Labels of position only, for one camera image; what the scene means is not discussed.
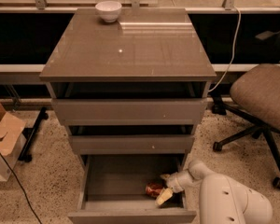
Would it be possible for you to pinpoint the brown office chair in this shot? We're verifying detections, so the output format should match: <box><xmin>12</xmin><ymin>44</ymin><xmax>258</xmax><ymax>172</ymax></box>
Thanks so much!
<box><xmin>211</xmin><ymin>63</ymin><xmax>280</xmax><ymax>189</ymax></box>

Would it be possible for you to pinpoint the black metal stand leg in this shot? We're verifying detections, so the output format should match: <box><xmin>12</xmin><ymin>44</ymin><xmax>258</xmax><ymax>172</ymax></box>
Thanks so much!
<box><xmin>19</xmin><ymin>107</ymin><xmax>49</xmax><ymax>162</ymax></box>

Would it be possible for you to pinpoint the black floor cable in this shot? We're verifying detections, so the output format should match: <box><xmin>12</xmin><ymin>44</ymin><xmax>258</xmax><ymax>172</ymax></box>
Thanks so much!
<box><xmin>0</xmin><ymin>137</ymin><xmax>43</xmax><ymax>224</ymax></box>

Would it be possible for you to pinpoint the white ceramic bowl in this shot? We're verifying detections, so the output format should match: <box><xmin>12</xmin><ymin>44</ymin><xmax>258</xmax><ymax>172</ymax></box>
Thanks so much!
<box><xmin>95</xmin><ymin>1</ymin><xmax>122</xmax><ymax>22</ymax></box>

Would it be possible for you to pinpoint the red coke can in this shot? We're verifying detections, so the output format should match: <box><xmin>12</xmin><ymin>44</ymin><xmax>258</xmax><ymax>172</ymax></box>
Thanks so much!
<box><xmin>146</xmin><ymin>183</ymin><xmax>163</xmax><ymax>198</ymax></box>

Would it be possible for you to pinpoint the cardboard box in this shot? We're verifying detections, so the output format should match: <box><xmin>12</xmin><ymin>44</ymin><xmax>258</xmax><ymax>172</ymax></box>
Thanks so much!
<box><xmin>0</xmin><ymin>103</ymin><xmax>26</xmax><ymax>182</ymax></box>

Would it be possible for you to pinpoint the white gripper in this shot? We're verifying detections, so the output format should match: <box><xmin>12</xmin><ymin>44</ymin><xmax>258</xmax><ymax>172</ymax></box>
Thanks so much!
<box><xmin>155</xmin><ymin>170</ymin><xmax>190</xmax><ymax>206</ymax></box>

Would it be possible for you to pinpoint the grey top drawer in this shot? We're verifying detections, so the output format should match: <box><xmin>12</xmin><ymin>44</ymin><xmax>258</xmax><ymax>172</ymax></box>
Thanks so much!
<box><xmin>52</xmin><ymin>99</ymin><xmax>206</xmax><ymax>126</ymax></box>

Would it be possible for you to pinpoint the grey open bottom drawer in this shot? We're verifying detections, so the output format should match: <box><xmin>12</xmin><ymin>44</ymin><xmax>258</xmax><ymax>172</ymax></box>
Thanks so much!
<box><xmin>68</xmin><ymin>154</ymin><xmax>196</xmax><ymax>224</ymax></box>

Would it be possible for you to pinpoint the grey drawer cabinet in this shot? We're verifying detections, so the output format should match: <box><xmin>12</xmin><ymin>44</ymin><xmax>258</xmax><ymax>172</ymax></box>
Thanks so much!
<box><xmin>39</xmin><ymin>7</ymin><xmax>217</xmax><ymax>172</ymax></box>

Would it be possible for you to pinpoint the white hanging cable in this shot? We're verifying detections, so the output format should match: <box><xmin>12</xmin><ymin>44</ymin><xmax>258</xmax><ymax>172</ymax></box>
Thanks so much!
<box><xmin>207</xmin><ymin>7</ymin><xmax>243</xmax><ymax>94</ymax></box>

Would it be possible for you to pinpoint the grey middle drawer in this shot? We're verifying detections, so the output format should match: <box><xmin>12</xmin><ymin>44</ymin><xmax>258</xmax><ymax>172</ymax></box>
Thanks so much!
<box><xmin>69</xmin><ymin>134</ymin><xmax>194</xmax><ymax>155</ymax></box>

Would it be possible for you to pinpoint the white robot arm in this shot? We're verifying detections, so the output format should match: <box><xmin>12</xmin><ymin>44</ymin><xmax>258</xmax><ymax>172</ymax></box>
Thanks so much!
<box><xmin>156</xmin><ymin>160</ymin><xmax>273</xmax><ymax>224</ymax></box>

